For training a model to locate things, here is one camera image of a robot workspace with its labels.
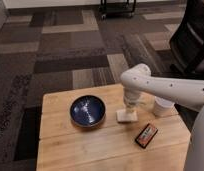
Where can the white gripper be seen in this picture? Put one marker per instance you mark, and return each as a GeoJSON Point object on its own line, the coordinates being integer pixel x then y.
{"type": "Point", "coordinates": [131, 98]}

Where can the black orange snack packet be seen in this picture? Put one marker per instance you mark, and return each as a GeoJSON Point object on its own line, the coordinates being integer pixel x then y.
{"type": "Point", "coordinates": [146, 135]}

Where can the dark blue bowl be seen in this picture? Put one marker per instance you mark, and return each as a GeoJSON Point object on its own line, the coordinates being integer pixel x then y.
{"type": "Point", "coordinates": [87, 111]}

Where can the white sponge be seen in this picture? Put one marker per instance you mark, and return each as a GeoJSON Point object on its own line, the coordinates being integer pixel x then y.
{"type": "Point", "coordinates": [123, 116]}

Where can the black office chair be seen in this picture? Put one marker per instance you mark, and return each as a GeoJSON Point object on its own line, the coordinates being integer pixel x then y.
{"type": "Point", "coordinates": [187, 43]}

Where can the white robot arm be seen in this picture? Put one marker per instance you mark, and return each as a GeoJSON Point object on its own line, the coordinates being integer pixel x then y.
{"type": "Point", "coordinates": [185, 92]}

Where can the white cup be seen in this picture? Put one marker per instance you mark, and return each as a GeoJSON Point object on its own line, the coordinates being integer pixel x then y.
{"type": "Point", "coordinates": [162, 106]}

